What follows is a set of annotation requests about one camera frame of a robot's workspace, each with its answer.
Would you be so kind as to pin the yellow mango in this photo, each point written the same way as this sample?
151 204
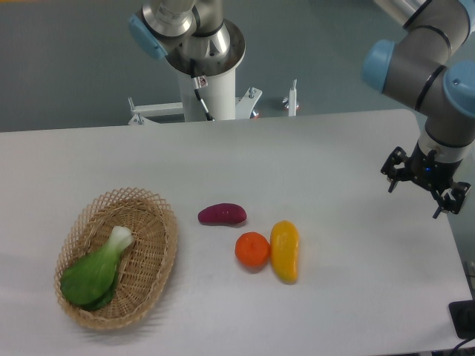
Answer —
284 241

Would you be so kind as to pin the purple sweet potato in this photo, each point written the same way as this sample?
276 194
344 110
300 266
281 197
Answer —
222 214

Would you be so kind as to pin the woven wicker basket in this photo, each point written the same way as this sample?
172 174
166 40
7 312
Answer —
145 265

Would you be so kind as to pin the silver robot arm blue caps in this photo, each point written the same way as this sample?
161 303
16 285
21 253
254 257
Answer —
414 73

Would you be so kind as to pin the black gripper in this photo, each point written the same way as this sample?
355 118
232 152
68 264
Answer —
431 166

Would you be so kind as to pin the green bok choy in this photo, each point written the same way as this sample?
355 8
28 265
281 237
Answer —
91 281

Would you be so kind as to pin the black device at table edge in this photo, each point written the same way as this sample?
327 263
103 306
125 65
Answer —
462 315

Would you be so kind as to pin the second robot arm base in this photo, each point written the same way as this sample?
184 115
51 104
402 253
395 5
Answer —
193 36

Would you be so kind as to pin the orange fruit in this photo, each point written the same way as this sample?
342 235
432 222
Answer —
252 250

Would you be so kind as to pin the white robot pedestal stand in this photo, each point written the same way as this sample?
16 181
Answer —
203 98

